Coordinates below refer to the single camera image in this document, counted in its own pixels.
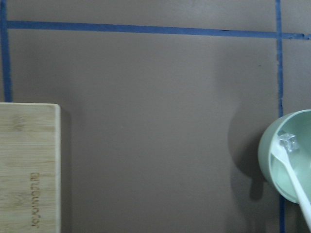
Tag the green bowl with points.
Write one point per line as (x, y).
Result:
(298, 124)

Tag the clear ice cube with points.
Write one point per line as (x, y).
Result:
(289, 142)

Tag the wooden cutting board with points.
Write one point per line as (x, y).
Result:
(30, 168)

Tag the white plastic spoon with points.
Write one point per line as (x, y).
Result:
(279, 152)

